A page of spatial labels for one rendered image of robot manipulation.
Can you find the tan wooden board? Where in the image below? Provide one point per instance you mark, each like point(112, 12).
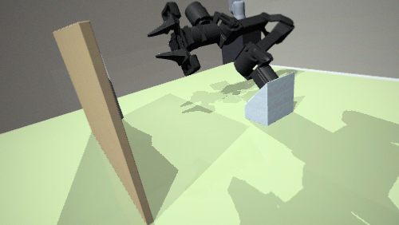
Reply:
point(83, 60)

